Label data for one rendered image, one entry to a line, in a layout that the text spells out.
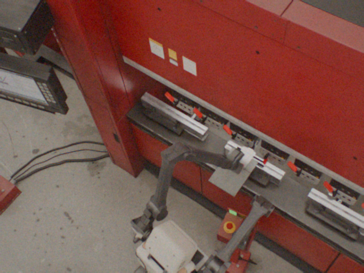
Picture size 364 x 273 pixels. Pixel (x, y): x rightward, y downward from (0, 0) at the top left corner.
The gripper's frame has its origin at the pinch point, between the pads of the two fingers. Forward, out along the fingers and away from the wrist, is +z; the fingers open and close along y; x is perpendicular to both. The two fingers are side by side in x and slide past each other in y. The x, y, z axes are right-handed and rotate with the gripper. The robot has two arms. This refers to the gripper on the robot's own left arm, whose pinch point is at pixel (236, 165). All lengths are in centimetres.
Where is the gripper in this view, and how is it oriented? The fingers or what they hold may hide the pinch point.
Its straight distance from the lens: 295.6
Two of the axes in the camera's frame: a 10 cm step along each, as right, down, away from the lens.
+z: 3.4, 1.0, 9.4
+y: -8.0, -4.8, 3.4
